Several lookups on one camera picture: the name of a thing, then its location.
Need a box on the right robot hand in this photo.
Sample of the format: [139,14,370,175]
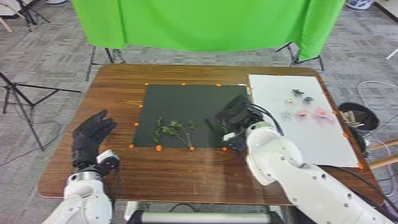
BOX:
[214,94,267,134]

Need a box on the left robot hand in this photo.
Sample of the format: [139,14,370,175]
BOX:
[72,109,120,170]

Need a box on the dark mat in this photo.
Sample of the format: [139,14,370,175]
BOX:
[132,83,251,150]

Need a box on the white sheet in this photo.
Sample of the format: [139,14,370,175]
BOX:
[246,74,365,169]

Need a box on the black tripod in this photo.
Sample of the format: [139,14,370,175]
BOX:
[0,72,84,152]

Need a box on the black stand leg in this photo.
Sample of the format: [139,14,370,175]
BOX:
[274,41,328,72]
[84,45,129,82]

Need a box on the black bin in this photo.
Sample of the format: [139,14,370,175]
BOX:
[338,102,383,131]

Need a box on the pale grey bar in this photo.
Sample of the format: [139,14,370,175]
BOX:
[125,211,287,224]

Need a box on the blue and white vase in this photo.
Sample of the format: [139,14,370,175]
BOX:
[345,0,377,11]

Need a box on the black cable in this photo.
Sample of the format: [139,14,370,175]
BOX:
[244,102,287,136]
[317,164,398,216]

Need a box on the white floor cable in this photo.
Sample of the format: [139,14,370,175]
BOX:
[354,79,398,129]

